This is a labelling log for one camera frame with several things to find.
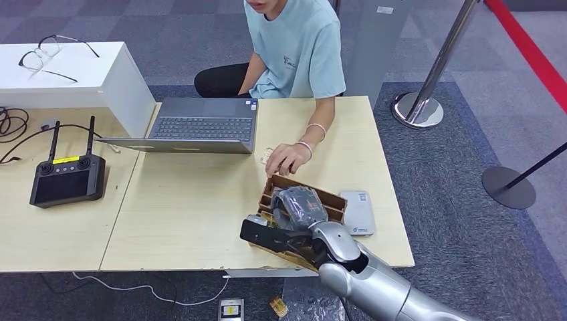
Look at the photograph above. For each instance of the person's left hand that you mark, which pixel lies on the person's left hand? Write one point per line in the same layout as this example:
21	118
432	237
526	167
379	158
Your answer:
288	159

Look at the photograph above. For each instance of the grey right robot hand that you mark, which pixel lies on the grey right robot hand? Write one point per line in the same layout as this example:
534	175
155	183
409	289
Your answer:
277	206

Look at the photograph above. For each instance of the cardboard card organizer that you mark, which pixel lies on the cardboard card organizer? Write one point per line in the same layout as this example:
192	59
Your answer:
330	201

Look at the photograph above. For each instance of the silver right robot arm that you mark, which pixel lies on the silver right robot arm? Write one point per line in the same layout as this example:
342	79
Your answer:
376	288

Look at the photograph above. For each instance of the person's left forearm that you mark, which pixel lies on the person's left forearm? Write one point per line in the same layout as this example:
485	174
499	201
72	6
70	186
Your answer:
323	115

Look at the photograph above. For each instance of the person's right forearm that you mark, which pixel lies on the person's right forearm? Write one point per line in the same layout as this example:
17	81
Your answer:
254	75

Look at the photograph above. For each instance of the clear plastic hand cover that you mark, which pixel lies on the clear plastic hand cover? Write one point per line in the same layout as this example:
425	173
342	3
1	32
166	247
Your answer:
305	206

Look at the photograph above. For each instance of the grey card reader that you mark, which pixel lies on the grey card reader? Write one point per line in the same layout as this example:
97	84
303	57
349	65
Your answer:
361	217

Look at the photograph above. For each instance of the person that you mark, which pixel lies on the person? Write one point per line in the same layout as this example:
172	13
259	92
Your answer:
297	48

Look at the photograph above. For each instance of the grey open laptop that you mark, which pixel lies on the grey open laptop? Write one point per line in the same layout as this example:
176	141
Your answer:
203	128

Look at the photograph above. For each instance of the clear bubble wrap sheet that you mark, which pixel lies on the clear bubble wrap sheet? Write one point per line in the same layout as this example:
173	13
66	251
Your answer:
305	308

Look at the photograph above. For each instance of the small device with yellow label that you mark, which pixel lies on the small device with yellow label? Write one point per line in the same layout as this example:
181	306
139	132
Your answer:
231	311

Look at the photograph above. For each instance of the white box shelf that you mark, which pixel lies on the white box shelf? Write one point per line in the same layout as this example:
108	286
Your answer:
133	102

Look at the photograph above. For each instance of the black remote controller with antennas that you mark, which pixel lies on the black remote controller with antennas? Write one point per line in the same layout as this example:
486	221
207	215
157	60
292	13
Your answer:
65	186

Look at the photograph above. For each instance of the small grey adapter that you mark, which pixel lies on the small grey adapter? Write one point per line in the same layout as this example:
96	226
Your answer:
49	124

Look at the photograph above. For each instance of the black-rimmed eyeglasses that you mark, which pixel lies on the black-rimmed eyeglasses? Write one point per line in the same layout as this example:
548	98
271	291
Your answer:
50	46

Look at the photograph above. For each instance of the red barrier belt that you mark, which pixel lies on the red barrier belt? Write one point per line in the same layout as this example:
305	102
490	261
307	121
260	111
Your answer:
527	48

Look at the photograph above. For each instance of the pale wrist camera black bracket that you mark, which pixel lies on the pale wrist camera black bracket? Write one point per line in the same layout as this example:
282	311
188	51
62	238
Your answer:
265	237

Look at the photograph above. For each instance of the chrome stanchion post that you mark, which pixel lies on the chrome stanchion post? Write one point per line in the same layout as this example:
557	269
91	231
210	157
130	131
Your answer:
417	110

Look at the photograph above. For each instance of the black stanchion post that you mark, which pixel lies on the black stanchion post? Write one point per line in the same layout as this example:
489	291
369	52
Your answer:
508	189

